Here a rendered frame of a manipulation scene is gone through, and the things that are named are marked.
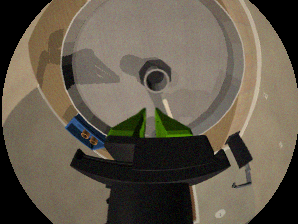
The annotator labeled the bronze bushing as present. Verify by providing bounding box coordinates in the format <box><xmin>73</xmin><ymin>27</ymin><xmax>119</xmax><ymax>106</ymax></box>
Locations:
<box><xmin>90</xmin><ymin>136</ymin><xmax>98</xmax><ymax>145</ymax></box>
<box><xmin>81</xmin><ymin>129</ymin><xmax>90</xmax><ymax>139</ymax></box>

